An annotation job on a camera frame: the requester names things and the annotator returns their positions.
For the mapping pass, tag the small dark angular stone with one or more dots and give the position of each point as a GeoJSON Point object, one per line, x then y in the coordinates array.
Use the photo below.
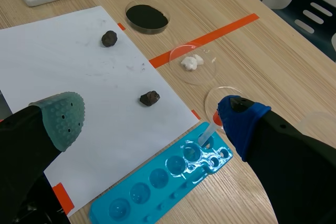
{"type": "Point", "coordinates": [149, 98]}

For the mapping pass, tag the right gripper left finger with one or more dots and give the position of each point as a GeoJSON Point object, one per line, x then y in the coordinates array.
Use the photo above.
{"type": "Point", "coordinates": [31, 140]}

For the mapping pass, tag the turquoise rack with round holes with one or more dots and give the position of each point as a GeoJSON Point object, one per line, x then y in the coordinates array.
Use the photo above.
{"type": "Point", "coordinates": [168, 179]}

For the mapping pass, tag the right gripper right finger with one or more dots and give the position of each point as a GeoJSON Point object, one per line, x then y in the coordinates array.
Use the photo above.
{"type": "Point", "coordinates": [283, 153]}

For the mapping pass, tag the small dark round stone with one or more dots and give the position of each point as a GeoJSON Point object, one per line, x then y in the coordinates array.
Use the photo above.
{"type": "Point", "coordinates": [108, 38]}

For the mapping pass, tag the white sheet of paper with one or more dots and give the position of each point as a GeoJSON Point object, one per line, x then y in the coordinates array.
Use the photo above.
{"type": "Point", "coordinates": [78, 95]}

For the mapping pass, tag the dropper with red bulb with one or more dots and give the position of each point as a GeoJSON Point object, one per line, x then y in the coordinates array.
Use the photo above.
{"type": "Point", "coordinates": [209, 131]}

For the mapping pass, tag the clear glass dish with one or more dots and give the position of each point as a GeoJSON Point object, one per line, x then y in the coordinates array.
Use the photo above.
{"type": "Point", "coordinates": [193, 64]}
{"type": "Point", "coordinates": [214, 103]}

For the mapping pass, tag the white lump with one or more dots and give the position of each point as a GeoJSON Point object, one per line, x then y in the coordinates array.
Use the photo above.
{"type": "Point", "coordinates": [192, 62]}

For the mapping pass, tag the dark blue chair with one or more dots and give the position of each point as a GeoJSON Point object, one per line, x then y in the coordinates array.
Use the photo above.
{"type": "Point", "coordinates": [312, 11]}

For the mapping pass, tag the glass dish with black powder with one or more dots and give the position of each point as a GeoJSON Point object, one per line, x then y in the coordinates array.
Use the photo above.
{"type": "Point", "coordinates": [147, 16]}

